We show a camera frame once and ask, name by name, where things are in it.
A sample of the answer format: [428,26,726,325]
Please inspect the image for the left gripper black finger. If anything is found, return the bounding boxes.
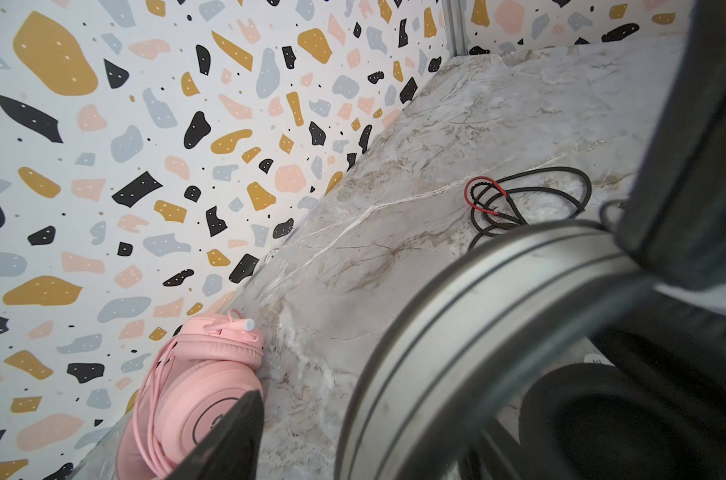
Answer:
[167,391,265,480]

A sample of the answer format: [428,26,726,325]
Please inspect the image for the pink headphones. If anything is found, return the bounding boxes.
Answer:
[116,311,265,479]

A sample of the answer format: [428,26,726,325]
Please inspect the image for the white black headphones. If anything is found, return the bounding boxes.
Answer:
[334,1,726,479]

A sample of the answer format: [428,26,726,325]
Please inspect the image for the left corner aluminium post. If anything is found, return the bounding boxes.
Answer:
[443,0,469,56]

